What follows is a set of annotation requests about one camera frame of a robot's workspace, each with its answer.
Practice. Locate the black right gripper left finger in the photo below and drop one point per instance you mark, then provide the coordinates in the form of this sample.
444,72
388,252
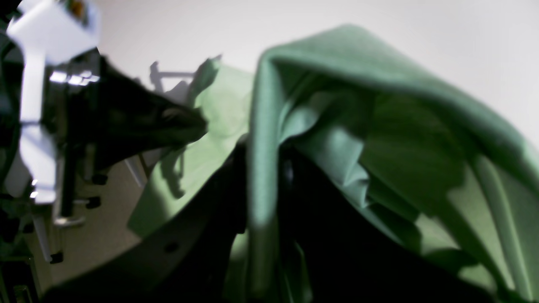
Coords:
184,261

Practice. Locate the light green T-shirt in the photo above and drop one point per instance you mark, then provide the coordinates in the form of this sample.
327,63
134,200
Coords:
434,170

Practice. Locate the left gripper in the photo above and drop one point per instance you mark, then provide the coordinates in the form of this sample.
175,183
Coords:
129,118

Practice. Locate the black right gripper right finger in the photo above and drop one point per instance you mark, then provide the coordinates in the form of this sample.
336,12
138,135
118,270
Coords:
348,260

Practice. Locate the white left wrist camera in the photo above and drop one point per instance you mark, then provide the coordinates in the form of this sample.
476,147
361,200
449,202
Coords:
58,29

